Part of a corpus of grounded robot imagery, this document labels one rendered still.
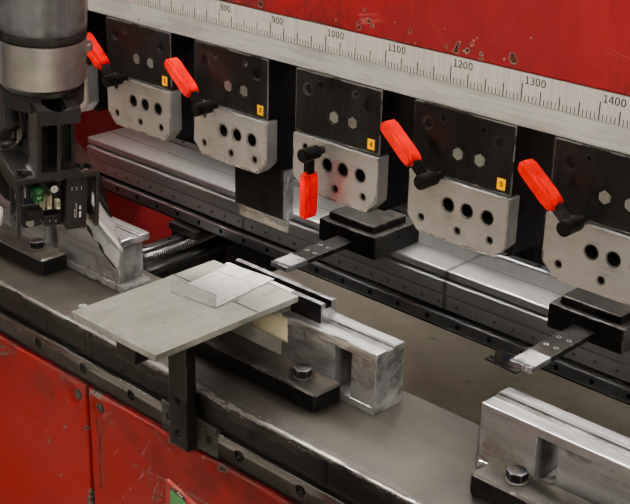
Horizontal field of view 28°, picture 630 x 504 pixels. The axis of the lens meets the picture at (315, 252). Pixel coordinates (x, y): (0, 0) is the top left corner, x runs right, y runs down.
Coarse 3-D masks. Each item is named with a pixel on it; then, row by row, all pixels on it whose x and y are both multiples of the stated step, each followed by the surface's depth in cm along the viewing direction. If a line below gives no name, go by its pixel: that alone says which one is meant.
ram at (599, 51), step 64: (256, 0) 165; (320, 0) 157; (384, 0) 150; (448, 0) 143; (512, 0) 137; (576, 0) 132; (320, 64) 160; (512, 64) 140; (576, 64) 134; (576, 128) 136
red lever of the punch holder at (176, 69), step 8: (168, 64) 175; (176, 64) 175; (168, 72) 175; (176, 72) 174; (184, 72) 175; (176, 80) 175; (184, 80) 174; (192, 80) 175; (184, 88) 174; (192, 88) 174; (192, 96) 174; (192, 104) 173; (200, 104) 173; (208, 104) 174; (216, 104) 175; (192, 112) 173; (200, 112) 173; (208, 112) 174
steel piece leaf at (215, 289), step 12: (204, 276) 184; (216, 276) 184; (228, 276) 184; (180, 288) 177; (192, 288) 176; (204, 288) 180; (216, 288) 180; (228, 288) 180; (240, 288) 180; (252, 288) 180; (204, 300) 175; (216, 300) 176; (228, 300) 176
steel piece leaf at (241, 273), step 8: (232, 264) 188; (224, 272) 185; (232, 272) 185; (240, 272) 185; (248, 272) 185; (256, 272) 185; (248, 280) 183; (256, 280) 183; (264, 280) 183; (272, 280) 183
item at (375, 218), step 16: (352, 208) 201; (320, 224) 201; (336, 224) 198; (352, 224) 197; (368, 224) 195; (384, 224) 196; (400, 224) 199; (336, 240) 197; (352, 240) 197; (368, 240) 194; (384, 240) 195; (400, 240) 198; (416, 240) 201; (288, 256) 190; (304, 256) 191; (320, 256) 192; (368, 256) 195
